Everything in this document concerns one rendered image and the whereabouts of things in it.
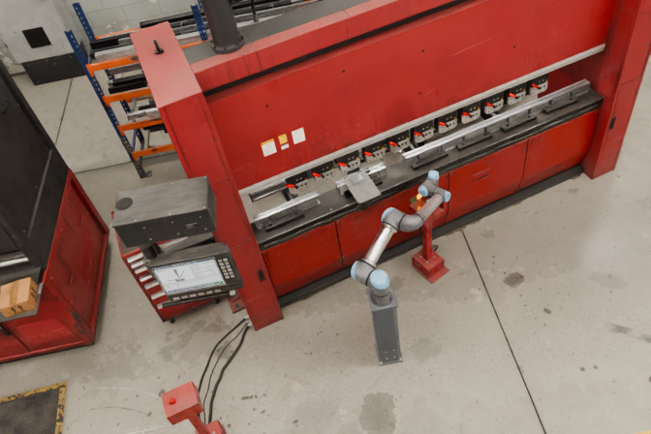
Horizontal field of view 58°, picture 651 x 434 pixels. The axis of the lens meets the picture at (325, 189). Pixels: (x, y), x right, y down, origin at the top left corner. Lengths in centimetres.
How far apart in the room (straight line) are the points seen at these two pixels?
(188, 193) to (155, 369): 214
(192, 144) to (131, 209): 50
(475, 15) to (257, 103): 152
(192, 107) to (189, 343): 234
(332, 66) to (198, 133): 93
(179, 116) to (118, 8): 506
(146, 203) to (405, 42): 186
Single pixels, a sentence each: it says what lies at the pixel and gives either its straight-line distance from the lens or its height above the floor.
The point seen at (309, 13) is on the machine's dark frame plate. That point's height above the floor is 230.
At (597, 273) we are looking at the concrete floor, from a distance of 516.
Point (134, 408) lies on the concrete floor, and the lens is 492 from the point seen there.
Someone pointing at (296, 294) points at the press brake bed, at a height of 5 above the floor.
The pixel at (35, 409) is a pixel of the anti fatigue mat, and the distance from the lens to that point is 529.
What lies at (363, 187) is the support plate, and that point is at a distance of 426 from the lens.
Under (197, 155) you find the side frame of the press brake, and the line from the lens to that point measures 344.
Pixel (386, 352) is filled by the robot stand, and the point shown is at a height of 20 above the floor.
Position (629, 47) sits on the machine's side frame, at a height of 140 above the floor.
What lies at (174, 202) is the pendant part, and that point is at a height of 195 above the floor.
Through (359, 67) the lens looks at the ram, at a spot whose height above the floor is 193.
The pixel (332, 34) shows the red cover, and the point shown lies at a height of 223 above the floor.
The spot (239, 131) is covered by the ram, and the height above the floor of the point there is 179.
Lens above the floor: 410
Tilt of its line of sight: 46 degrees down
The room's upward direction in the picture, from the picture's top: 11 degrees counter-clockwise
